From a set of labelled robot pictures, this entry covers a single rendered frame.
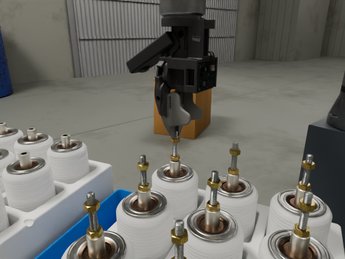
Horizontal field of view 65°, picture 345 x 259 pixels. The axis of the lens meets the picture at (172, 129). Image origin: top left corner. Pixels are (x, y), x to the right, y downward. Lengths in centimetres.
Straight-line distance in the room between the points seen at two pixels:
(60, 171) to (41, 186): 9
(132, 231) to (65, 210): 26
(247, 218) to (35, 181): 43
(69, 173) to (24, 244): 19
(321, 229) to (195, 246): 21
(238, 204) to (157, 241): 15
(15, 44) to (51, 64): 41
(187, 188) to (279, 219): 17
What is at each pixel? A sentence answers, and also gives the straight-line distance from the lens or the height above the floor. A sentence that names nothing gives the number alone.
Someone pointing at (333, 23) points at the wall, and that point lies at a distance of 762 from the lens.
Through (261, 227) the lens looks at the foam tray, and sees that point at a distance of 56.
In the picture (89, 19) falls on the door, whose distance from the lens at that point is 360.
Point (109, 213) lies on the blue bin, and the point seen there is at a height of 8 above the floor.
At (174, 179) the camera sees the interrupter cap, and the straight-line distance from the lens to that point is 54.
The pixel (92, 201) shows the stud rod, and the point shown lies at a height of 33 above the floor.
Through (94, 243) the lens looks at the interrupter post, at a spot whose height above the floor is 27.
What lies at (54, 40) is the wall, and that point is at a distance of 350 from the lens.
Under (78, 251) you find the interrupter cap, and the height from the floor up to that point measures 25.
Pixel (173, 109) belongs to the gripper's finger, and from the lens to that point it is 48.
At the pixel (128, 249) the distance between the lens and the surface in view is 40.
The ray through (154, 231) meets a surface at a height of 23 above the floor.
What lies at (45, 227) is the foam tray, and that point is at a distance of 65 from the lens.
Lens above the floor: 52
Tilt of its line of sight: 20 degrees down
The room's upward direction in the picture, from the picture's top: straight up
